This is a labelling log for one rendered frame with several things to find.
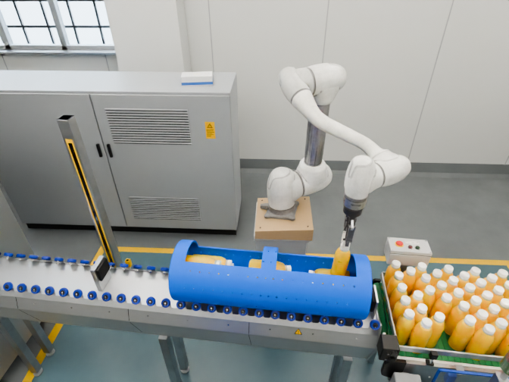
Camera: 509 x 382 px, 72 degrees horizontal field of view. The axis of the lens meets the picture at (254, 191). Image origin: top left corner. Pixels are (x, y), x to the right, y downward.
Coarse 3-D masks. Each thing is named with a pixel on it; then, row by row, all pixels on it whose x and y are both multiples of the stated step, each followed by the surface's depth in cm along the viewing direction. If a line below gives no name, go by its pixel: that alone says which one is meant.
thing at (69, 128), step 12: (60, 120) 164; (72, 120) 166; (72, 132) 167; (72, 144) 171; (72, 156) 175; (84, 156) 178; (84, 168) 179; (84, 180) 183; (84, 192) 188; (96, 192) 191; (96, 204) 192; (96, 216) 197; (96, 228) 203; (108, 228) 207; (108, 240) 208; (108, 252) 214
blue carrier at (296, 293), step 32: (224, 256) 179; (256, 256) 176; (288, 256) 173; (320, 256) 171; (352, 256) 166; (192, 288) 154; (224, 288) 152; (256, 288) 150; (288, 288) 149; (320, 288) 148; (352, 288) 146
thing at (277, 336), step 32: (96, 288) 180; (128, 288) 180; (160, 288) 180; (32, 320) 199; (64, 320) 190; (96, 320) 181; (128, 320) 175; (160, 320) 172; (192, 320) 170; (224, 320) 168; (352, 320) 164; (320, 352) 182; (352, 352) 174
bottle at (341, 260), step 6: (336, 252) 156; (342, 252) 154; (348, 252) 155; (336, 258) 157; (342, 258) 155; (348, 258) 155; (336, 264) 158; (342, 264) 156; (336, 270) 160; (342, 270) 159
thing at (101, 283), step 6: (102, 258) 176; (96, 264) 173; (102, 264) 174; (108, 264) 180; (90, 270) 170; (96, 270) 171; (102, 270) 174; (108, 270) 180; (96, 276) 172; (102, 276) 174; (108, 276) 184; (96, 282) 175; (102, 282) 178; (102, 288) 178
